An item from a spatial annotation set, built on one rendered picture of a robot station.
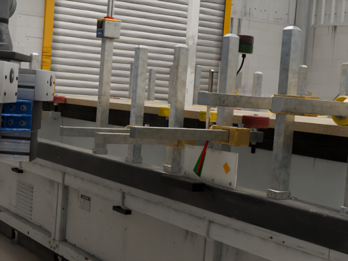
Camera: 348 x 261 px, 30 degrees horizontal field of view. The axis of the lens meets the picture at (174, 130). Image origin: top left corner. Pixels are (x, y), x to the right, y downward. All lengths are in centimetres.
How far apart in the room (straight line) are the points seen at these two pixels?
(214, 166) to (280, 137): 28
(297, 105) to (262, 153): 77
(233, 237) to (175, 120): 44
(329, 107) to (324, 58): 1069
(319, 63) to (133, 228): 960
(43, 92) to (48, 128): 160
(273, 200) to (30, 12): 847
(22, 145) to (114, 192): 62
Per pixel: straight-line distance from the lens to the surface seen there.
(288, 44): 170
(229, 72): 188
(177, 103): 208
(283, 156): 169
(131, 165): 226
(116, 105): 276
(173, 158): 209
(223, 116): 188
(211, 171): 191
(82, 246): 324
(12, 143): 195
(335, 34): 1194
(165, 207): 216
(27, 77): 193
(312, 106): 134
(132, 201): 235
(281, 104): 128
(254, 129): 191
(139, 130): 167
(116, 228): 293
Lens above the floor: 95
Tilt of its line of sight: 3 degrees down
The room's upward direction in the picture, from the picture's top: 4 degrees clockwise
